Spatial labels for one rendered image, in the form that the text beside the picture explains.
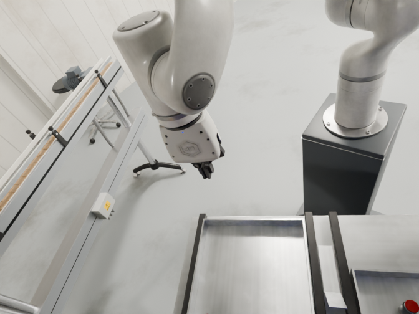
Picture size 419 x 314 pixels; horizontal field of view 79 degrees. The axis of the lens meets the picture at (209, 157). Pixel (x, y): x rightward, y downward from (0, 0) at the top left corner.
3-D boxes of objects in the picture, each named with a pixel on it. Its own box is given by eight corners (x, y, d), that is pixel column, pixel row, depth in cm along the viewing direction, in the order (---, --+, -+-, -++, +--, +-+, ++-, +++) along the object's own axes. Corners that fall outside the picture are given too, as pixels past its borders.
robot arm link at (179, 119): (143, 119, 42) (151, 133, 44) (194, 113, 39) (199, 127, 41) (157, 90, 47) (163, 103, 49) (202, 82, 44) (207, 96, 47)
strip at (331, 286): (344, 316, 50) (347, 309, 46) (327, 314, 51) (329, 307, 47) (332, 246, 59) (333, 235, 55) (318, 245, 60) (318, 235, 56)
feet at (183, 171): (186, 175, 208) (179, 164, 198) (133, 178, 223) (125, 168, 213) (187, 167, 213) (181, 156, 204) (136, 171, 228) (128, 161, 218)
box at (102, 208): (107, 219, 140) (98, 211, 133) (100, 219, 141) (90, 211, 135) (116, 200, 147) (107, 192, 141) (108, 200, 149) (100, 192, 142)
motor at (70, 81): (102, 87, 166) (90, 68, 157) (68, 94, 175) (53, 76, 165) (109, 77, 174) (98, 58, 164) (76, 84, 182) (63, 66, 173)
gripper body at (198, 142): (147, 128, 44) (172, 169, 51) (204, 121, 41) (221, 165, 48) (159, 101, 48) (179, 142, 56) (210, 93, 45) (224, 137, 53)
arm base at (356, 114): (335, 97, 95) (339, 50, 82) (394, 107, 84) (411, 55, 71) (313, 130, 87) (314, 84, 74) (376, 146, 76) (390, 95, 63)
